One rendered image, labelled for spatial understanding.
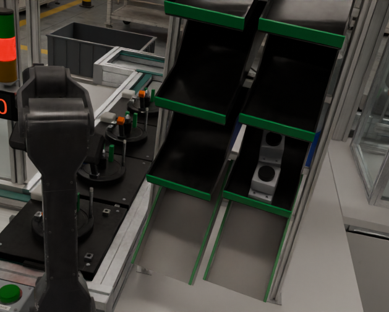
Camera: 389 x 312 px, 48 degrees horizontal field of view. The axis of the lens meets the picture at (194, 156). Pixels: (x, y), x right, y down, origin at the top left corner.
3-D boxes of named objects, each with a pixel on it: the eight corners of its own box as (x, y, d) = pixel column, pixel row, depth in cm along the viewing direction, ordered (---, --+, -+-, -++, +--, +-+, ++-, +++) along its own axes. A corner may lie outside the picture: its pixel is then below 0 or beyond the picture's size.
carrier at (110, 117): (151, 166, 137) (155, 130, 131) (77, 150, 139) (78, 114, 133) (168, 134, 158) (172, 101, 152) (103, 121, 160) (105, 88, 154)
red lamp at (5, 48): (8, 62, 97) (7, 40, 94) (-13, 58, 97) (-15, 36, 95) (20, 56, 101) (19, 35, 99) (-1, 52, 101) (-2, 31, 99)
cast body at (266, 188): (269, 210, 83) (274, 189, 77) (246, 202, 84) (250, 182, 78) (280, 175, 88) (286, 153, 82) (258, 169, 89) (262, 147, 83)
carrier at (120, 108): (168, 133, 158) (172, 101, 152) (104, 120, 160) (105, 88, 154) (180, 109, 180) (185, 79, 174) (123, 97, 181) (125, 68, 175)
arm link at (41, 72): (95, 134, 52) (89, 44, 52) (19, 137, 49) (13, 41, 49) (68, 148, 79) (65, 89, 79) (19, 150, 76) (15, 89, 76)
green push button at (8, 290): (13, 308, 84) (13, 301, 83) (-6, 304, 84) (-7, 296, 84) (24, 293, 88) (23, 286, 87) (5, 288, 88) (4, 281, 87)
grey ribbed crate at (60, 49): (138, 87, 284) (141, 52, 272) (45, 69, 288) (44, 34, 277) (154, 68, 321) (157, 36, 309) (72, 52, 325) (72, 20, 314)
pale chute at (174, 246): (193, 286, 91) (190, 285, 87) (136, 264, 94) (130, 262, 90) (235, 161, 98) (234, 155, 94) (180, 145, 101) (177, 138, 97)
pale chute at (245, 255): (265, 303, 90) (266, 302, 86) (205, 280, 93) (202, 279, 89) (302, 176, 97) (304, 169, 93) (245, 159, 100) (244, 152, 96)
